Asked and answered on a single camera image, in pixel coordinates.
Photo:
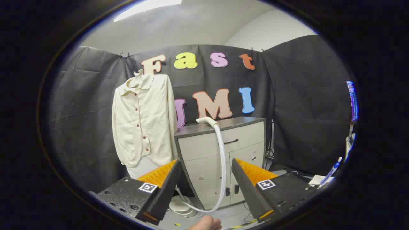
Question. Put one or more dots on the computer monitor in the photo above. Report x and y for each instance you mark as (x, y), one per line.
(352, 102)

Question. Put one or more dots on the cream button-up shirt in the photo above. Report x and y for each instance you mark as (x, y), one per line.
(143, 127)

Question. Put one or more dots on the white plastic clothes hanger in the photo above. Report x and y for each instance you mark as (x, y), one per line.
(139, 73)

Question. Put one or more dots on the white garment steamer head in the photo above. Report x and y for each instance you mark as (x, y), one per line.
(206, 120)

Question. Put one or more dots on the blue pen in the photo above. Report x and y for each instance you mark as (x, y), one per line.
(332, 169)

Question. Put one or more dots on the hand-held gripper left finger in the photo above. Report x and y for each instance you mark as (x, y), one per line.
(166, 188)

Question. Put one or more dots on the grey-topped cream cabinet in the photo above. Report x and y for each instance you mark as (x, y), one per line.
(204, 150)

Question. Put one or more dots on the white paper sheet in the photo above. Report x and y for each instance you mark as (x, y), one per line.
(314, 180)

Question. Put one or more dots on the white fabric panel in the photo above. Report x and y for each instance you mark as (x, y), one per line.
(142, 167)

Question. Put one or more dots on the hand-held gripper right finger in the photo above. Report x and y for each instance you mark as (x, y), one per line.
(247, 188)

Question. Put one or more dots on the white garment steamer base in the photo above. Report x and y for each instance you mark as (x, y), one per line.
(179, 204)

